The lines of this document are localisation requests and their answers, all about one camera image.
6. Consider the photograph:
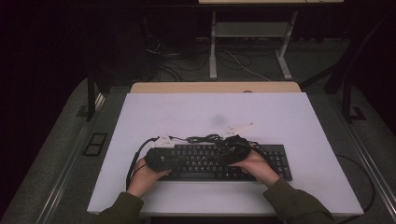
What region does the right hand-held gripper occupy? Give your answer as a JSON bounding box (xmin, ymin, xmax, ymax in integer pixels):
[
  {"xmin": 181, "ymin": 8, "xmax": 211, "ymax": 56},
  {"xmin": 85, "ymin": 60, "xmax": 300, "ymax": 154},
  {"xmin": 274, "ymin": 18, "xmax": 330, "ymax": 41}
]
[{"xmin": 214, "ymin": 121, "xmax": 254, "ymax": 166}]

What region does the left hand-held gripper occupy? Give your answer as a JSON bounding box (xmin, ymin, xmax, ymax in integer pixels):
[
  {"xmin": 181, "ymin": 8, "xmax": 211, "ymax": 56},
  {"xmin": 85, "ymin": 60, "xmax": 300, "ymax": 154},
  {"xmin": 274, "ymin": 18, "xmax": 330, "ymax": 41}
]
[{"xmin": 144, "ymin": 133, "xmax": 177, "ymax": 173}]

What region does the black computer keyboard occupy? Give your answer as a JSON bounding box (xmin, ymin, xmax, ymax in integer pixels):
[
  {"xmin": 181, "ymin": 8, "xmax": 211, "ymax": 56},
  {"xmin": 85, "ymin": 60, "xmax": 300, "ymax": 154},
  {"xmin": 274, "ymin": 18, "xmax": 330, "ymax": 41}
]
[{"xmin": 155, "ymin": 143, "xmax": 293, "ymax": 182}]

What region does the black keyboard cable with plug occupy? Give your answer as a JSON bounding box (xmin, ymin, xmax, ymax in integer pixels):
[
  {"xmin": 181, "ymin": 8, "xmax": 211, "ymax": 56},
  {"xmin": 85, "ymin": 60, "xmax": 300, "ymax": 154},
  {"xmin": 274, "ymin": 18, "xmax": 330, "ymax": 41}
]
[{"xmin": 169, "ymin": 133, "xmax": 226, "ymax": 145}]

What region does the person's right hand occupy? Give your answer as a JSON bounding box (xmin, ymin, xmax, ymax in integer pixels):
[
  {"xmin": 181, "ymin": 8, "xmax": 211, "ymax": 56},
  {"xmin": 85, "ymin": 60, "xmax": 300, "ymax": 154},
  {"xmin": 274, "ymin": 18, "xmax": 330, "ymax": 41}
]
[{"xmin": 232, "ymin": 148, "xmax": 281, "ymax": 188}]

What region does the person's left hand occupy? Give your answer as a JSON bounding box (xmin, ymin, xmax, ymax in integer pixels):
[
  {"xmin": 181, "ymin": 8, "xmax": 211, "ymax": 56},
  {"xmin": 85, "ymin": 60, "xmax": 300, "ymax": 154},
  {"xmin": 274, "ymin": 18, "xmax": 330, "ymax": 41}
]
[{"xmin": 126, "ymin": 157, "xmax": 172, "ymax": 199}]

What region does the white board table cover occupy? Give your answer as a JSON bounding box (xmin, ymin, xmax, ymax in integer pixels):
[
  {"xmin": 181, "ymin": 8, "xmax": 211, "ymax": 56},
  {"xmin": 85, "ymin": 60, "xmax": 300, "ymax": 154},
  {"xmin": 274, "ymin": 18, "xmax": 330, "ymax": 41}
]
[{"xmin": 87, "ymin": 91, "xmax": 364, "ymax": 217}]

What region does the wooden table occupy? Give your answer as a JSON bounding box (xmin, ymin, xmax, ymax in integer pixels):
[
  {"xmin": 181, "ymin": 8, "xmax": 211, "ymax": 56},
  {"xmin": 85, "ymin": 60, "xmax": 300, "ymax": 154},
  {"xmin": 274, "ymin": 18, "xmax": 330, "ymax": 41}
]
[{"xmin": 129, "ymin": 81, "xmax": 303, "ymax": 94}]

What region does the black metal stand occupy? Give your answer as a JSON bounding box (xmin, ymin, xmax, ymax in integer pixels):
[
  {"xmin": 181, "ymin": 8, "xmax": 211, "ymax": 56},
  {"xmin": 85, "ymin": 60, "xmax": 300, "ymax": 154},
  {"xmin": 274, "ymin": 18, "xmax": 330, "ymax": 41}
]
[{"xmin": 300, "ymin": 12, "xmax": 396, "ymax": 124}]

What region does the grey metal stand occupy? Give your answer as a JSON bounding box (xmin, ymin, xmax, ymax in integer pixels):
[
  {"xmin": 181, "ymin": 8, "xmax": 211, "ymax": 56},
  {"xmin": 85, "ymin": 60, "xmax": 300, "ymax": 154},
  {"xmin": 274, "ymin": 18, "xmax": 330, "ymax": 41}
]
[{"xmin": 208, "ymin": 11, "xmax": 299, "ymax": 81}]

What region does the right hand-held gripper black cable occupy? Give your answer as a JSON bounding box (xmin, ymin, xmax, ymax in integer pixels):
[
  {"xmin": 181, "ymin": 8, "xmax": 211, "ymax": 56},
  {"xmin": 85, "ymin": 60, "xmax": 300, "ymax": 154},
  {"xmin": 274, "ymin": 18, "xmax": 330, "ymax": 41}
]
[{"xmin": 250, "ymin": 141, "xmax": 272, "ymax": 158}]

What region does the hand-held gripper black cable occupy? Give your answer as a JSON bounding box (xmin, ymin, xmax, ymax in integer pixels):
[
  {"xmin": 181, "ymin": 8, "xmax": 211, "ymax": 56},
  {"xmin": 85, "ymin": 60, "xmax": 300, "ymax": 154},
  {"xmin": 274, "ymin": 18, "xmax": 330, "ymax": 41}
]
[
  {"xmin": 250, "ymin": 141, "xmax": 272, "ymax": 158},
  {"xmin": 125, "ymin": 136, "xmax": 160, "ymax": 191}
]

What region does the left hand-held gripper black cable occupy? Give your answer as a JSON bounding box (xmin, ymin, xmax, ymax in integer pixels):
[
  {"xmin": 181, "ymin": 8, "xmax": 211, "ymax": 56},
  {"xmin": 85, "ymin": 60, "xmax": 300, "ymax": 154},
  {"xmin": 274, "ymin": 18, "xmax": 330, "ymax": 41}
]
[{"xmin": 125, "ymin": 136, "xmax": 160, "ymax": 191}]

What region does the black floor socket frame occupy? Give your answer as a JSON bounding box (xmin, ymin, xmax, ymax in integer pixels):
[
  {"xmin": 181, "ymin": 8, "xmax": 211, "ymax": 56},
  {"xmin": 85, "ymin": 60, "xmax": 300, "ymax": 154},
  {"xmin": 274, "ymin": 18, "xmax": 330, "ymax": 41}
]
[{"xmin": 82, "ymin": 133, "xmax": 108, "ymax": 157}]

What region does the white floor cable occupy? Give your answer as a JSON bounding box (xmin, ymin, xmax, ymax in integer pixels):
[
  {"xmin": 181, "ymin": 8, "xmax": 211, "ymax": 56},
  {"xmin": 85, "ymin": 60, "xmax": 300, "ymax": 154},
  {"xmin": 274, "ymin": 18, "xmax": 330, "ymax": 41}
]
[{"xmin": 223, "ymin": 49, "xmax": 273, "ymax": 82}]

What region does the bundle of black floor cables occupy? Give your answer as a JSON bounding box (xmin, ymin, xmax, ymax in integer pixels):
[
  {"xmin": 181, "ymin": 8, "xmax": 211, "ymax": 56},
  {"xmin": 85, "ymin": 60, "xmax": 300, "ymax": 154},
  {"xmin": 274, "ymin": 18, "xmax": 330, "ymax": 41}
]
[{"xmin": 145, "ymin": 33, "xmax": 225, "ymax": 82}]

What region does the aluminium floor rail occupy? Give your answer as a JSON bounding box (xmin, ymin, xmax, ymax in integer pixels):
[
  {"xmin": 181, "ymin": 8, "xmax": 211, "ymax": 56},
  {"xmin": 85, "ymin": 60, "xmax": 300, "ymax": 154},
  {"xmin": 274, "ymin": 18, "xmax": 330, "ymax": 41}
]
[
  {"xmin": 330, "ymin": 96, "xmax": 396, "ymax": 214},
  {"xmin": 36, "ymin": 92, "xmax": 106, "ymax": 224}
]

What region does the black cable loop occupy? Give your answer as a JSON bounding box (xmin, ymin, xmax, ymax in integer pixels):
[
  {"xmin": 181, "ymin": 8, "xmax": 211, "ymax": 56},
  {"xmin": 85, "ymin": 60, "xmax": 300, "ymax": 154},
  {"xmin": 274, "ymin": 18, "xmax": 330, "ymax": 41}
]
[{"xmin": 334, "ymin": 153, "xmax": 376, "ymax": 224}]

